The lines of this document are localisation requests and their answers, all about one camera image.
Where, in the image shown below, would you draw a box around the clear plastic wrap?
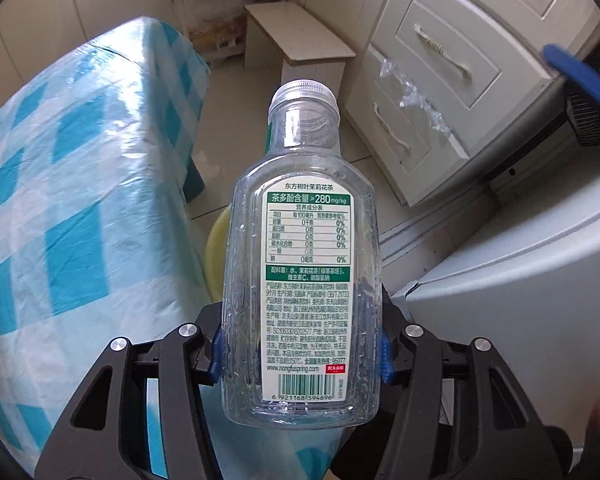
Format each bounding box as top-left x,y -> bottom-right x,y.
377,57 -> 453,133

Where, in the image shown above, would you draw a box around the clear plastic bottle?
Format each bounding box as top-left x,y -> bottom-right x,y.
219,80 -> 387,427

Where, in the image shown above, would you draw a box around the yellow plastic basin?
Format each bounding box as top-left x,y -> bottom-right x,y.
205,208 -> 232,307

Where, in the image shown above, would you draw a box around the blue checkered tablecloth table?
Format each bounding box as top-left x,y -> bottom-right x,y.
0,16 -> 343,480

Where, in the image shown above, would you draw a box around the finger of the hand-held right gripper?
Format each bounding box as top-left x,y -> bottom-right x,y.
544,44 -> 600,148

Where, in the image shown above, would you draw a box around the cream drawer handle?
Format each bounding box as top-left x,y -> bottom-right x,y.
413,23 -> 469,81
372,103 -> 412,154

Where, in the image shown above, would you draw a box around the white wooden stool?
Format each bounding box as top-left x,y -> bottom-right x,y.
243,2 -> 356,98

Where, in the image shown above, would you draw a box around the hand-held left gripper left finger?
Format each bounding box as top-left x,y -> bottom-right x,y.
32,302 -> 226,480

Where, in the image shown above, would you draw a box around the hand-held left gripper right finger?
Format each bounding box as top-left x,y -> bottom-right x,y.
377,285 -> 573,480

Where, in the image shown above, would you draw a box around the clear plastic bag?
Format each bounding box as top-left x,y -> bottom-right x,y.
192,0 -> 255,50

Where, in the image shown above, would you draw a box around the white drawer cabinet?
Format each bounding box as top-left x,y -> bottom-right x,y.
342,0 -> 600,208

